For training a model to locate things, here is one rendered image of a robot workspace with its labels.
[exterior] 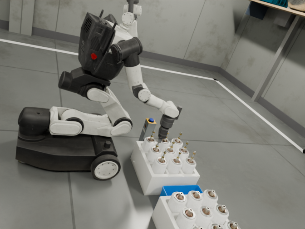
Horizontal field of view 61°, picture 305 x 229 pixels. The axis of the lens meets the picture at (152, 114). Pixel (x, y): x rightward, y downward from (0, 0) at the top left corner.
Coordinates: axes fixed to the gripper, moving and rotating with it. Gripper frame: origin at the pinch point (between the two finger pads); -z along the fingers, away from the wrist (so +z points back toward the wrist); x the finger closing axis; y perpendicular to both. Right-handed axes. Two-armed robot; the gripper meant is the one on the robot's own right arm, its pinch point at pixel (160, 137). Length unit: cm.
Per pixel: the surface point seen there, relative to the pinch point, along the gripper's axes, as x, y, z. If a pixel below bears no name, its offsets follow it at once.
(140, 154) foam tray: -2.0, -9.1, -20.3
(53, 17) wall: -257, -182, -4
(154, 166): 13.8, 1.1, -15.3
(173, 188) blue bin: 16.5, 18.7, -26.3
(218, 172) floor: -32, 66, -36
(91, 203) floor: 39, -32, -36
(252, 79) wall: -305, 168, -9
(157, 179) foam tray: 18.8, 5.3, -20.5
